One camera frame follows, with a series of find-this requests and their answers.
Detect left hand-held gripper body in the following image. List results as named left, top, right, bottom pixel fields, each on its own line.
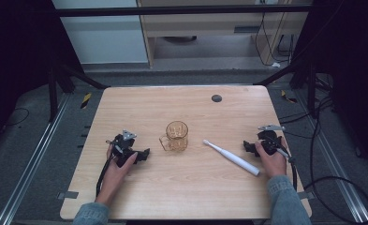
left=106, top=128, right=142, bottom=168

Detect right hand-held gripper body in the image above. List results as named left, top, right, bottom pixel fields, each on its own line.
left=256, top=124, right=287, bottom=158

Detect person's right hand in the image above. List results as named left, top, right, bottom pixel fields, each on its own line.
left=254, top=137, right=289, bottom=180

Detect person's left hand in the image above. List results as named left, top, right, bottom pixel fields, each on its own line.
left=95, top=144, right=140, bottom=208

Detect white electric toothbrush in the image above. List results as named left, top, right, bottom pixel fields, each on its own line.
left=201, top=139, right=261, bottom=177

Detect amber glass cup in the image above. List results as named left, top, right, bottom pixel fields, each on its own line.
left=158, top=120, right=190, bottom=154

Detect yellow black striped tape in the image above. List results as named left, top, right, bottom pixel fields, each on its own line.
left=280, top=89, right=298, bottom=105
left=80, top=92, right=93, bottom=111

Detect black metal stand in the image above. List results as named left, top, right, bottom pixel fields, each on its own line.
left=47, top=62, right=110, bottom=124
left=253, top=57, right=318, bottom=120

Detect white cabinet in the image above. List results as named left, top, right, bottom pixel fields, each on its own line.
left=52, top=0, right=150, bottom=66

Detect light wooden desk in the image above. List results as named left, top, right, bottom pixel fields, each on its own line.
left=136, top=0, right=311, bottom=68

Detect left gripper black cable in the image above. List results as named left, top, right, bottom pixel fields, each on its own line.
left=95, top=153, right=116, bottom=199

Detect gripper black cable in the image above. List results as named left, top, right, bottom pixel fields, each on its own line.
left=95, top=153, right=116, bottom=199
left=276, top=146, right=299, bottom=192

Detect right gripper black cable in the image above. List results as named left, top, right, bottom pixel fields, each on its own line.
left=276, top=146, right=299, bottom=192

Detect aluminium floor rail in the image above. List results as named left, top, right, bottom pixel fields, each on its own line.
left=0, top=93, right=72, bottom=225
left=293, top=90, right=368, bottom=224

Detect black hanging cables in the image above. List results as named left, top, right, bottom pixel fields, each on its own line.
left=254, top=11, right=297, bottom=68

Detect black floor cable loop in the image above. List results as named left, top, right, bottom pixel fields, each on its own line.
left=302, top=97, right=368, bottom=225

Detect thin black floor cable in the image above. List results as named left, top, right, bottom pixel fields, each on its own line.
left=3, top=107, right=30, bottom=128

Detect black horizontal frame bar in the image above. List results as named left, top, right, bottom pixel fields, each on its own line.
left=54, top=4, right=313, bottom=19

